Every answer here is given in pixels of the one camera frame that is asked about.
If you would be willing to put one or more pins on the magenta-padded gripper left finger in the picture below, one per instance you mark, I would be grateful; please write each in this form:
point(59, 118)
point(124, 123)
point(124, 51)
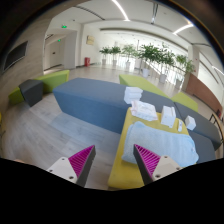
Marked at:
point(71, 166)

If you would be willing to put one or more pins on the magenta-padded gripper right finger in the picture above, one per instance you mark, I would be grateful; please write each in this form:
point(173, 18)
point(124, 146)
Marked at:
point(155, 165)

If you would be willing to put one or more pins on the light blue towel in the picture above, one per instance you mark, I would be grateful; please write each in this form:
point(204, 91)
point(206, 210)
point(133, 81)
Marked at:
point(166, 143)

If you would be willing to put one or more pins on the large white box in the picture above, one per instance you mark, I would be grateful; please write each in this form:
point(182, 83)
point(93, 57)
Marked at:
point(168, 116)

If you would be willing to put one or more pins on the small white cube box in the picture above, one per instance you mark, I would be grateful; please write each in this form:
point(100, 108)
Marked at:
point(190, 122)

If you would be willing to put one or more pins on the clear plastic wipes pack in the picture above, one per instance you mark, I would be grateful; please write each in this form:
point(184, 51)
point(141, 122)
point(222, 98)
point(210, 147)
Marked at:
point(144, 110)

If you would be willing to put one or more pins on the narrow grey ottoman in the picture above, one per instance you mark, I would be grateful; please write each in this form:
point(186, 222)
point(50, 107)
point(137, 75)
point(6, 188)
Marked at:
point(205, 128)

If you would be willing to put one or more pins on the blue ottoman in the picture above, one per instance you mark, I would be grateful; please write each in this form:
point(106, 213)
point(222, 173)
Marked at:
point(90, 100)

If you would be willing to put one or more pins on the white stacked tissue packs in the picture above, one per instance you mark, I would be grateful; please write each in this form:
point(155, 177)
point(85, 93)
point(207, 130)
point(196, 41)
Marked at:
point(133, 94)

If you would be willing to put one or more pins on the black-framed wooden table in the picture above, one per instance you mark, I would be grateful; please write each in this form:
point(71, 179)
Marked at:
point(218, 124)

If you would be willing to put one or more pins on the dark grey ottoman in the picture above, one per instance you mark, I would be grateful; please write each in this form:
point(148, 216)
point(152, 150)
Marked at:
point(31, 91)

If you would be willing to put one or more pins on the brown wooden counter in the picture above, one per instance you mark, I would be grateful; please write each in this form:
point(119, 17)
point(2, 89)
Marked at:
point(203, 93)

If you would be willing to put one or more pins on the long green ottoman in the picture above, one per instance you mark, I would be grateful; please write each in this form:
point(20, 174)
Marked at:
point(55, 80)

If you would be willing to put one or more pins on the red fire extinguisher box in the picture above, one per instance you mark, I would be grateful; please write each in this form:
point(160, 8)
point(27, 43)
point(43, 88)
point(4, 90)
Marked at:
point(87, 62)

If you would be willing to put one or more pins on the row of potted plants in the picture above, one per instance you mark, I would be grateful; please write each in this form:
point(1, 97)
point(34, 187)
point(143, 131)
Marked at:
point(150, 55)

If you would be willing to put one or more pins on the green exit sign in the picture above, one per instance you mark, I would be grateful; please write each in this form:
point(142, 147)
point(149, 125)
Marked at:
point(59, 40)
point(64, 26)

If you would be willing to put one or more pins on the ceiling light strips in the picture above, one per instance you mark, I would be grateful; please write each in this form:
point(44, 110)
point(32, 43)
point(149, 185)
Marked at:
point(120, 10)

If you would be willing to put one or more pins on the black wall screen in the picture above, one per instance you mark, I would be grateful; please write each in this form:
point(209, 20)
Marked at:
point(15, 55)

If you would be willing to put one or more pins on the framed wall picture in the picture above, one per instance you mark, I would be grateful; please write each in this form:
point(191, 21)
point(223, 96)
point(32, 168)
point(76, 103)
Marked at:
point(90, 40)

